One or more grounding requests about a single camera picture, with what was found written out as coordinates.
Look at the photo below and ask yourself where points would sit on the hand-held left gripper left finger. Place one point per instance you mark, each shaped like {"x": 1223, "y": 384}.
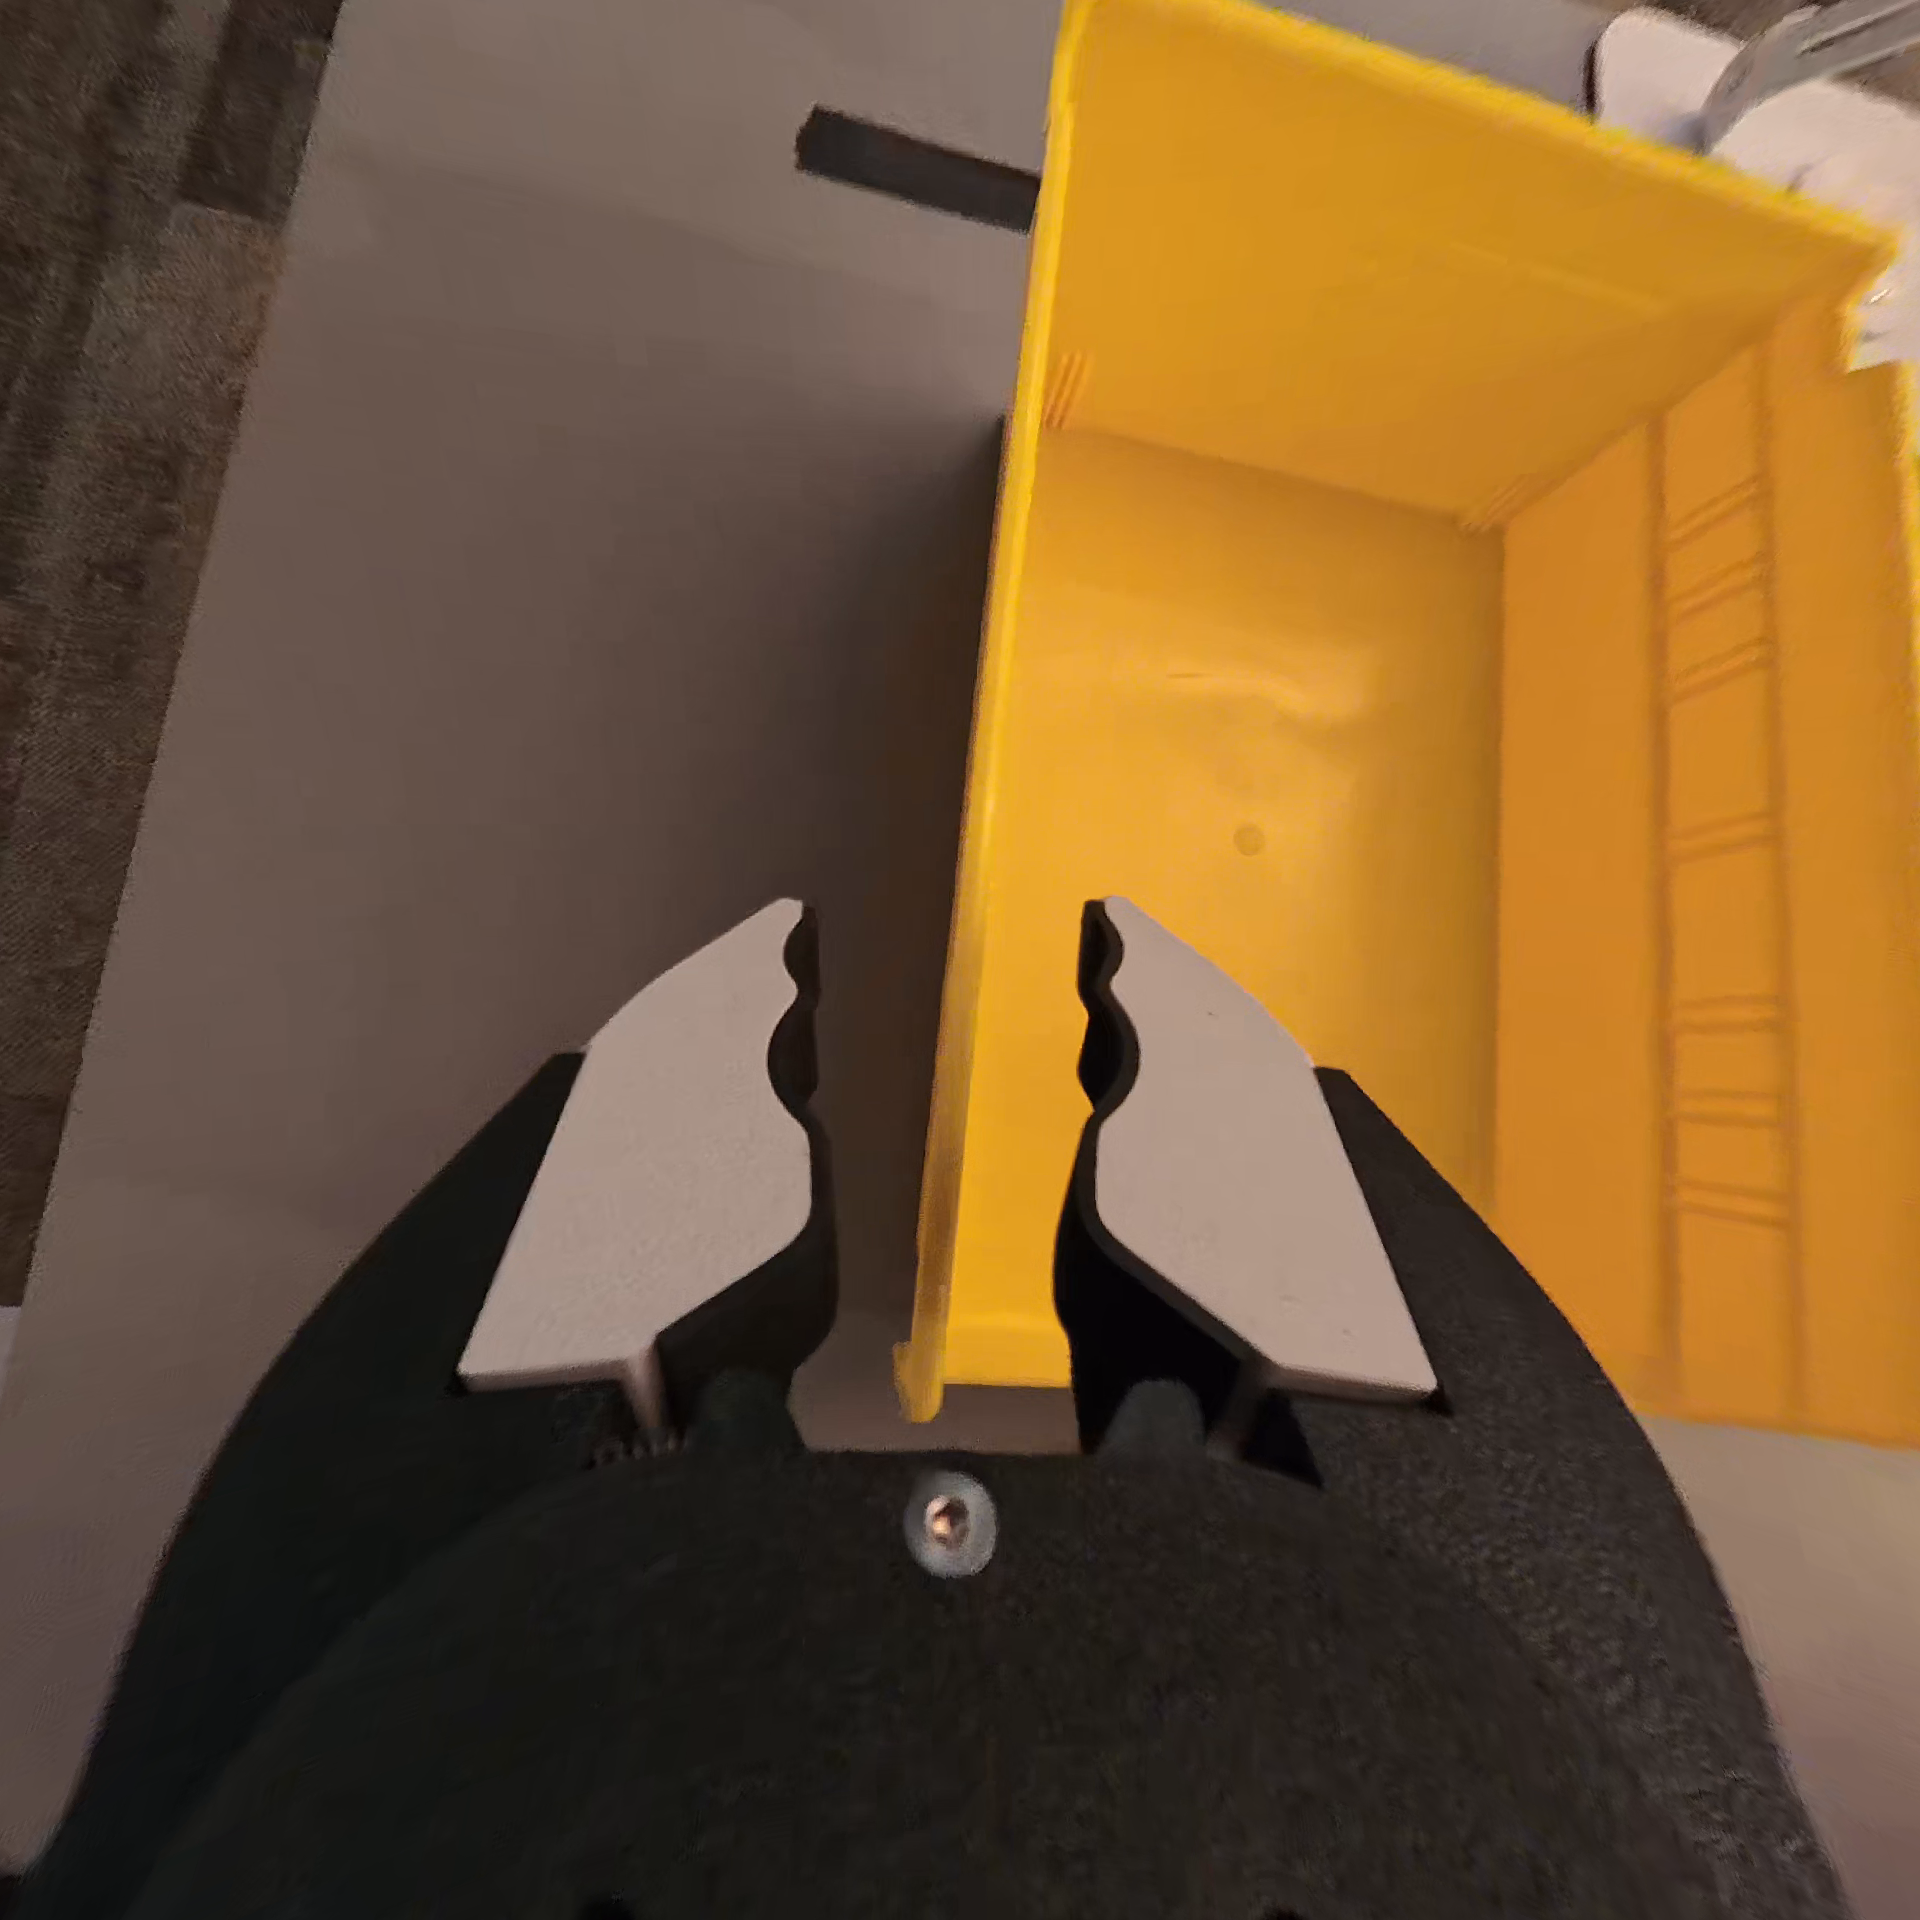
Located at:
{"x": 662, "y": 1184}

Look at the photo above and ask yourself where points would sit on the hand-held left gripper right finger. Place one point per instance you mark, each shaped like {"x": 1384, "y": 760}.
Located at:
{"x": 1244, "y": 1184}

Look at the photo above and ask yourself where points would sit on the yellow plastic bin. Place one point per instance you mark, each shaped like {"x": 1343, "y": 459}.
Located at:
{"x": 1276, "y": 720}

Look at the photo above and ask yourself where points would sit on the white stand base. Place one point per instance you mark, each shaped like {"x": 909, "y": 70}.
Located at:
{"x": 1815, "y": 138}

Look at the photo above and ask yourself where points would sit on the metal stand bracket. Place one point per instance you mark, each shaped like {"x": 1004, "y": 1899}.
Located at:
{"x": 1748, "y": 76}

